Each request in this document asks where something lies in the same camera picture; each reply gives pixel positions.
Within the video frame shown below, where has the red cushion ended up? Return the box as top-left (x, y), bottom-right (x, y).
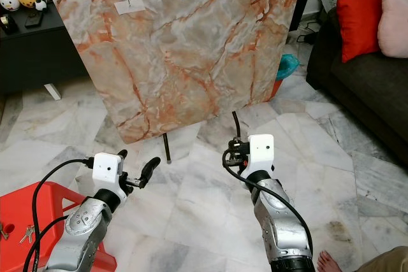
top-left (335, 0), bottom-right (384, 64)

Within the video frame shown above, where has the dark brown sofa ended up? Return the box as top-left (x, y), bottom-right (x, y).
top-left (305, 4), bottom-right (408, 166)

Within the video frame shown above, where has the black metal table leg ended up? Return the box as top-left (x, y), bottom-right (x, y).
top-left (162, 132), bottom-right (172, 164)
top-left (232, 111), bottom-right (242, 140)

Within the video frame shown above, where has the person khaki trouser leg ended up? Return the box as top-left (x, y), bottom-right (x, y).
top-left (353, 245), bottom-right (408, 272)

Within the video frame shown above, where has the pink cushion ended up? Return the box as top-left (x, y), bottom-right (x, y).
top-left (377, 0), bottom-right (408, 60)

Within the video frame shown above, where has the marble pattern table top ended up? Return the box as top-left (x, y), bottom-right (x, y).
top-left (36, 0), bottom-right (307, 145)

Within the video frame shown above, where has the long black sideboard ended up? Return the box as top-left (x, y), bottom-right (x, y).
top-left (0, 0), bottom-right (98, 99)

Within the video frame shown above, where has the red plastic stool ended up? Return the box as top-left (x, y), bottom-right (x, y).
top-left (0, 181), bottom-right (119, 272)

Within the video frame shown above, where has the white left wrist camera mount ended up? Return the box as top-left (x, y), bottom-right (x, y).
top-left (92, 152), bottom-right (128, 197)

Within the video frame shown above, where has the flat black case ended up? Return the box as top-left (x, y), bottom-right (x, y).
top-left (25, 11), bottom-right (47, 29)

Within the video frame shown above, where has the black tape dispenser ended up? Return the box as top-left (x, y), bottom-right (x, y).
top-left (0, 13), bottom-right (19, 34)

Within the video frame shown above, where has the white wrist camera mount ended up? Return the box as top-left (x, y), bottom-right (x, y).
top-left (247, 133), bottom-right (275, 175)
top-left (92, 152), bottom-right (128, 197)

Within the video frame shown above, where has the person bare foot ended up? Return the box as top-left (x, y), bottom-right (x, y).
top-left (317, 249), bottom-right (355, 272)

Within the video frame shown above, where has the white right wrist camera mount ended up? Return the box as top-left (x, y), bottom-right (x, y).
top-left (247, 133), bottom-right (275, 175)

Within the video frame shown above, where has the silver key bunch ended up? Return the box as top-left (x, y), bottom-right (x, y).
top-left (20, 224), bottom-right (36, 245)

